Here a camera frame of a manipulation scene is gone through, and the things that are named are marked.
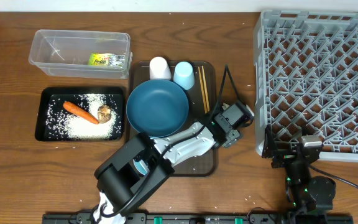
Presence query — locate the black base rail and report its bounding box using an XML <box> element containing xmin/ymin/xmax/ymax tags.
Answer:
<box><xmin>42</xmin><ymin>212</ymin><xmax>354</xmax><ymax>224</ymax></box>

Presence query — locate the orange carrot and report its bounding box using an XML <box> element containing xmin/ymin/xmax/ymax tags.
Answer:
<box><xmin>63</xmin><ymin>101</ymin><xmax>99</xmax><ymax>124</ymax></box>

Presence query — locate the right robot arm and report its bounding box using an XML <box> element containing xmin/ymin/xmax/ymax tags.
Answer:
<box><xmin>262</xmin><ymin>126</ymin><xmax>336</xmax><ymax>223</ymax></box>

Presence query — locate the black rectangular tray bin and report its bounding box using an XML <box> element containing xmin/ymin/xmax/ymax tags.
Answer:
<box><xmin>35</xmin><ymin>86</ymin><xmax>124</xmax><ymax>141</ymax></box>

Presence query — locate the brown food scrap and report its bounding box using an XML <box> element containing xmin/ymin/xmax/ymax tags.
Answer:
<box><xmin>98</xmin><ymin>105</ymin><xmax>111</xmax><ymax>124</ymax></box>

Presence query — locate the green snack wrapper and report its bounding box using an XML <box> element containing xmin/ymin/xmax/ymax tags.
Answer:
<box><xmin>88</xmin><ymin>54</ymin><xmax>125</xmax><ymax>67</ymax></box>

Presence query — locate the white rice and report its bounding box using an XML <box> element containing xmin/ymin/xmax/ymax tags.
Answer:
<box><xmin>43</xmin><ymin>93</ymin><xmax>123</xmax><ymax>141</ymax></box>

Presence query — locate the light blue bowl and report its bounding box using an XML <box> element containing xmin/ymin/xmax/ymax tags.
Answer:
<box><xmin>134</xmin><ymin>159</ymin><xmax>149</xmax><ymax>175</ymax></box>

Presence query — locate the white tissue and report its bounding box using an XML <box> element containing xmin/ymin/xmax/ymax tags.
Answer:
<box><xmin>246</xmin><ymin>105</ymin><xmax>255</xmax><ymax>117</ymax></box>

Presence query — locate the grey dishwasher rack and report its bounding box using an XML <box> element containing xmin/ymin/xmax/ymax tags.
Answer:
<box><xmin>253</xmin><ymin>10</ymin><xmax>358</xmax><ymax>162</ymax></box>

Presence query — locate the clear plastic bin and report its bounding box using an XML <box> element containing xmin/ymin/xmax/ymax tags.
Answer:
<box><xmin>29</xmin><ymin>29</ymin><xmax>132</xmax><ymax>79</ymax></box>

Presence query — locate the light blue plastic cup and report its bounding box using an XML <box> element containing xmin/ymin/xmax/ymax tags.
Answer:
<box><xmin>173</xmin><ymin>62</ymin><xmax>195</xmax><ymax>90</ymax></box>

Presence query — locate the white plastic cup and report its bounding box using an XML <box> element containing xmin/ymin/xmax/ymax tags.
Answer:
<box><xmin>149</xmin><ymin>57</ymin><xmax>172</xmax><ymax>80</ymax></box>

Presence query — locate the dark blue plate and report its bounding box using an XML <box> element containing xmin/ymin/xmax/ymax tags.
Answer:
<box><xmin>126</xmin><ymin>80</ymin><xmax>190</xmax><ymax>137</ymax></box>

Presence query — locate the dark brown serving tray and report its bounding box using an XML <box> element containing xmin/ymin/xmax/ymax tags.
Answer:
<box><xmin>129</xmin><ymin>61</ymin><xmax>218</xmax><ymax>177</ymax></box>

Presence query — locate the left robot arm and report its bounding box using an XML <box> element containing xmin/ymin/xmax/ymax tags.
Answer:
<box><xmin>92</xmin><ymin>101</ymin><xmax>254</xmax><ymax>223</ymax></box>

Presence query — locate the wooden chopstick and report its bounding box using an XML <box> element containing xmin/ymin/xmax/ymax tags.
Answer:
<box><xmin>198</xmin><ymin>67</ymin><xmax>208</xmax><ymax>114</ymax></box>
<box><xmin>200</xmin><ymin>66</ymin><xmax>210</xmax><ymax>113</ymax></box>

